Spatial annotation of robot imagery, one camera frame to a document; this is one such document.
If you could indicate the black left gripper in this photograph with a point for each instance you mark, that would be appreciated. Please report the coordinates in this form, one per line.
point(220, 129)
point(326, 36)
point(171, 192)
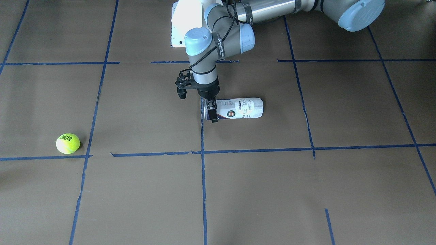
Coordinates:
point(208, 92)

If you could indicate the white tennis ball can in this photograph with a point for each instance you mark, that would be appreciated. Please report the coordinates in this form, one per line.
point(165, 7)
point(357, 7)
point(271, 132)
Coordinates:
point(239, 108)

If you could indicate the yellow tennis ball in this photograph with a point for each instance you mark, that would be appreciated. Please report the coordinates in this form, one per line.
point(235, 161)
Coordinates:
point(68, 143)

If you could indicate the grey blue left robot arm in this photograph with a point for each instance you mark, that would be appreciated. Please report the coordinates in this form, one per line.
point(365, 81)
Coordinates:
point(229, 32)

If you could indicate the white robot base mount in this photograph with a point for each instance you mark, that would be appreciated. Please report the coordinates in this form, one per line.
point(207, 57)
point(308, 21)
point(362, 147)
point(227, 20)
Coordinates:
point(186, 15)

